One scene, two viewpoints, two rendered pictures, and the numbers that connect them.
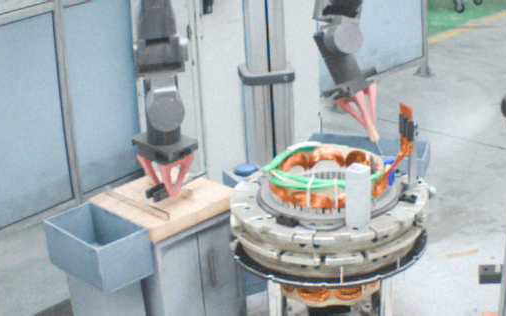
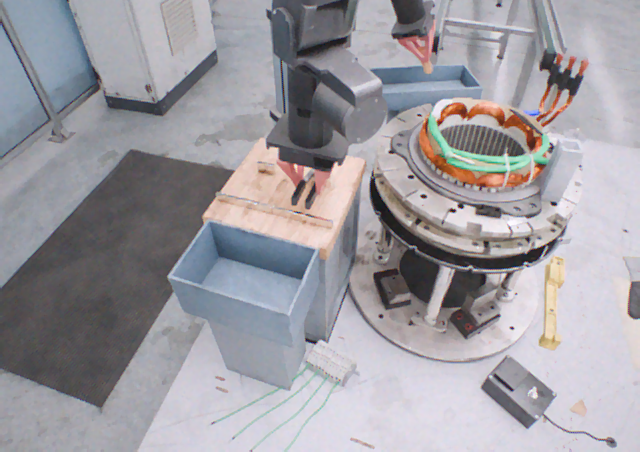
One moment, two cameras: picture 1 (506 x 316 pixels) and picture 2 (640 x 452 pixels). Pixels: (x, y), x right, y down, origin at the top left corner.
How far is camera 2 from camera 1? 97 cm
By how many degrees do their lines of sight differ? 32
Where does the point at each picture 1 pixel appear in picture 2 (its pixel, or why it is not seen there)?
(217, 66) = not seen: outside the picture
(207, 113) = (143, 36)
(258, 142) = not seen: hidden behind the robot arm
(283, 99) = not seen: hidden behind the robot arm
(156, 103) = (358, 110)
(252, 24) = not seen: outside the picture
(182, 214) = (337, 212)
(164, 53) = (335, 25)
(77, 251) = (243, 310)
